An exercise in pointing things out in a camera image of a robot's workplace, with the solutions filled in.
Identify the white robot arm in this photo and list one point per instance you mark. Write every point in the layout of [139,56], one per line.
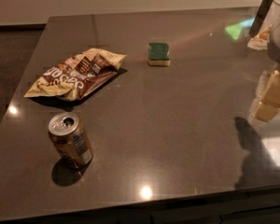
[269,37]

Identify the brown crumpled chip bag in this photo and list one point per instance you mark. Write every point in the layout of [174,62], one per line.
[77,76]

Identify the dark panel in background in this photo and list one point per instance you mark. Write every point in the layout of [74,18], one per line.
[260,17]

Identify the green and yellow sponge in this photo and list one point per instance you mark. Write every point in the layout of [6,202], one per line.
[158,54]

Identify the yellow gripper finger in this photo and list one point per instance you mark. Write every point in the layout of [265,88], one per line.
[266,104]

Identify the brown soda can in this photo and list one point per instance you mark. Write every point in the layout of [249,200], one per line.
[67,134]

